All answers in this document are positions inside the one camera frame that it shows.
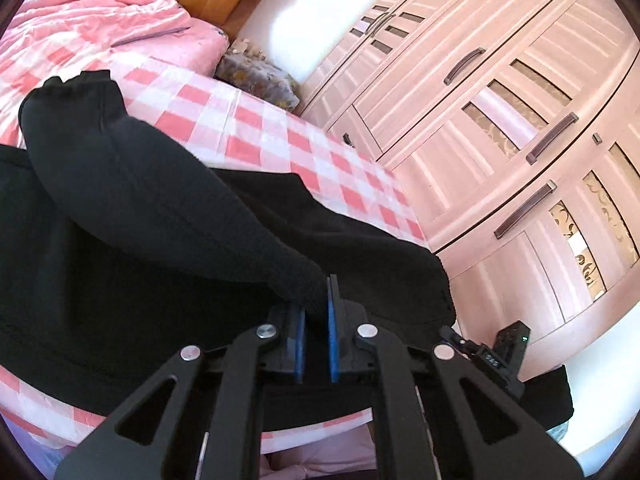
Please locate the black pants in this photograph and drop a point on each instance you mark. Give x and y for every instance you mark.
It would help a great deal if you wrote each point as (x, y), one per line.
(150, 240)

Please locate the small beige ornament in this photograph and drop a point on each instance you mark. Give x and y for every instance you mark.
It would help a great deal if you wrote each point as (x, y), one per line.
(243, 46)

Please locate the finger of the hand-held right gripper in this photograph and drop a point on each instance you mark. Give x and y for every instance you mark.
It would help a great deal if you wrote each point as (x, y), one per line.
(457, 341)

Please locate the pink wooden wardrobe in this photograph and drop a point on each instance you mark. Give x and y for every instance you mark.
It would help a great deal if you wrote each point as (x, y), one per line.
(475, 160)

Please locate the pink quilt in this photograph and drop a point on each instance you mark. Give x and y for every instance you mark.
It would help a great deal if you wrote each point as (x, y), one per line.
(100, 10)

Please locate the dark floral pillow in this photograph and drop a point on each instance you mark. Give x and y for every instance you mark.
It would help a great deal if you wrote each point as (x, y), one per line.
(260, 77)

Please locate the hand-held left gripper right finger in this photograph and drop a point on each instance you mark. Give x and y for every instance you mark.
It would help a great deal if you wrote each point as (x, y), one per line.
(333, 340)

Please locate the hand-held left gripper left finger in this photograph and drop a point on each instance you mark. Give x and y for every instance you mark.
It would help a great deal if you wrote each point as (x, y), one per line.
(299, 345)

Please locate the pink checkered bed sheet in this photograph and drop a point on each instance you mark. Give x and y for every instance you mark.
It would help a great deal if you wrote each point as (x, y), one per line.
(260, 125)

